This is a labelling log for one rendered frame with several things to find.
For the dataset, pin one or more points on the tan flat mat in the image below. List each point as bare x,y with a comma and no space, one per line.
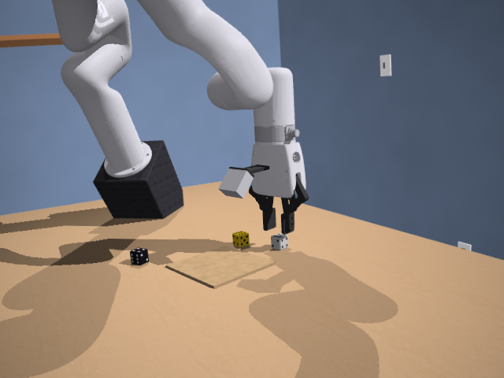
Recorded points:
220,266

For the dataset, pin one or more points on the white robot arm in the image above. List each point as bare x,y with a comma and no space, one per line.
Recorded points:
84,26

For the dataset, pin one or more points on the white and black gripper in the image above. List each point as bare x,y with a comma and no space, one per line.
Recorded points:
284,178

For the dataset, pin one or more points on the yellow die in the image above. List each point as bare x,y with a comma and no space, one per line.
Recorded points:
240,239

